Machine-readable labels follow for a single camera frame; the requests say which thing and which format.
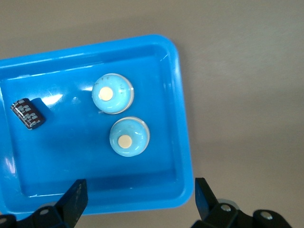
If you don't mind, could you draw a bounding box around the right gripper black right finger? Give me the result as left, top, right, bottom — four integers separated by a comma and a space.
191, 177, 292, 228

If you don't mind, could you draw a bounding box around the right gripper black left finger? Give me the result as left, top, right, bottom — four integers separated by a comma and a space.
0, 179, 89, 228

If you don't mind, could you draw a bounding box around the light blue call bell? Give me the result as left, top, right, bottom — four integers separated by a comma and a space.
92, 73, 135, 115
109, 116, 151, 157

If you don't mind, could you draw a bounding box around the small black connector block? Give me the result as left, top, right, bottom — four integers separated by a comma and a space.
10, 97, 46, 131

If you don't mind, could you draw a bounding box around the blue plastic tray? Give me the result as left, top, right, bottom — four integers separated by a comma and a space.
0, 34, 192, 216

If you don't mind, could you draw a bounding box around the brown table cover mat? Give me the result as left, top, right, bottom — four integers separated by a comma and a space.
0, 0, 304, 228

